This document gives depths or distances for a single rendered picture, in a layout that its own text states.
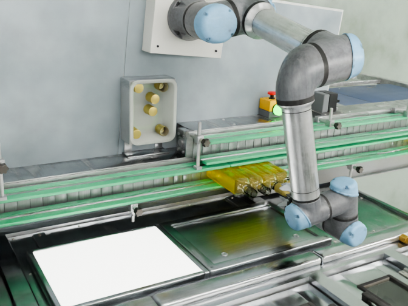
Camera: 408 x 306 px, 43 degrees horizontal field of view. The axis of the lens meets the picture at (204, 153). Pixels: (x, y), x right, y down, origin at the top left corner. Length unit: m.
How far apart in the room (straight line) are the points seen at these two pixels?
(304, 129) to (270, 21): 0.38
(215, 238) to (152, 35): 0.70
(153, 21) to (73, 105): 0.38
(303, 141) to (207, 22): 0.49
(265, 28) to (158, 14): 0.39
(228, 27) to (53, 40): 0.55
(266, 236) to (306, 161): 0.45
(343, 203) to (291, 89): 0.37
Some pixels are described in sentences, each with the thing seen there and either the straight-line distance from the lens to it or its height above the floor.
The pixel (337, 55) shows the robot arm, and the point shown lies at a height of 1.47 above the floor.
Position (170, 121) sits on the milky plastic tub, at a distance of 1.83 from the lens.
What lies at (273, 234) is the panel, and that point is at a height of 1.20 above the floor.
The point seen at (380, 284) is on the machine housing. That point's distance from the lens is 1.67.
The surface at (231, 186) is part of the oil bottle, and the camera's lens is 1.77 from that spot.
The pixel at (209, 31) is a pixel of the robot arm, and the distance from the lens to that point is 1.58.
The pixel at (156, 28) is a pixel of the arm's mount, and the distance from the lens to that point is 1.75.
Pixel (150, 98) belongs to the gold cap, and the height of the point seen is 0.81.
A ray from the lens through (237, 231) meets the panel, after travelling 1.74.
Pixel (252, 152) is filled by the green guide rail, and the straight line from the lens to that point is 1.94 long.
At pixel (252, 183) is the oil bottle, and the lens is 1.77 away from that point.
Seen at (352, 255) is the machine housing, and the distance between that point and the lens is 1.75.
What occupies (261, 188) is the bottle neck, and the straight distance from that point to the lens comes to 1.75.
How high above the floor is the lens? 2.40
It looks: 54 degrees down
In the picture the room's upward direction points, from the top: 120 degrees clockwise
